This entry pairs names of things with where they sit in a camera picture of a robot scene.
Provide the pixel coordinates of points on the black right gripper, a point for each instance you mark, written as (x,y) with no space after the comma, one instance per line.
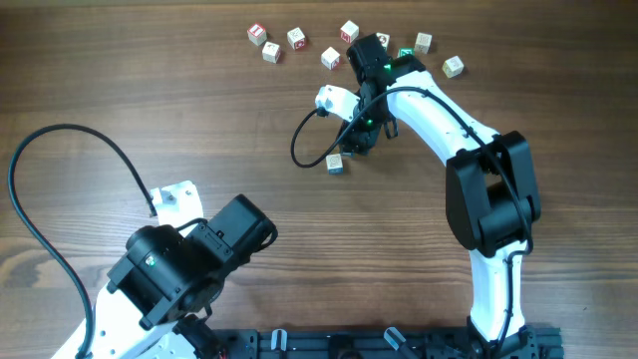
(358,141)

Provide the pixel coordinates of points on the blue side wooden block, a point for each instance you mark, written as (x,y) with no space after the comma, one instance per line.
(334,164)

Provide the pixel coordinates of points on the red U snail block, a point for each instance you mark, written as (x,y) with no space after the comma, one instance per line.
(330,58)

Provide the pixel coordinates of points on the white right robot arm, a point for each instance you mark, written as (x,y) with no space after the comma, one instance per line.
(492,196)

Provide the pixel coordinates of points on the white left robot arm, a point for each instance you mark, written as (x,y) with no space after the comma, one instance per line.
(168,273)

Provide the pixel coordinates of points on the green Z top block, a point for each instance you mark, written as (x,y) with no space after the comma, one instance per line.
(405,52)

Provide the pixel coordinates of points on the panda top wooden block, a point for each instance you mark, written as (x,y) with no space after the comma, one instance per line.
(384,40)

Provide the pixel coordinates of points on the red M side block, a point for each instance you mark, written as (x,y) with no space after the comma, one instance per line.
(349,32)

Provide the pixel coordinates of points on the yellow edge far block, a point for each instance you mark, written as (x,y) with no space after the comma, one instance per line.
(423,43)

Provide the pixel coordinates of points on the yellow C wooden block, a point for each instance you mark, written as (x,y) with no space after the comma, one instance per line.
(453,66)

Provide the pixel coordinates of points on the red O side block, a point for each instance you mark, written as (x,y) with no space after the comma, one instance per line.
(296,38)

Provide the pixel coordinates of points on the number 2 wooden block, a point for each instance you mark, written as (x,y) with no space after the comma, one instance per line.
(271,52)

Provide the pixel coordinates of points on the red I top block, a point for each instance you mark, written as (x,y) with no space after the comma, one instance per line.
(257,34)

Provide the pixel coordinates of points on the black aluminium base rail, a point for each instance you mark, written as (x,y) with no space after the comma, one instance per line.
(455,342)

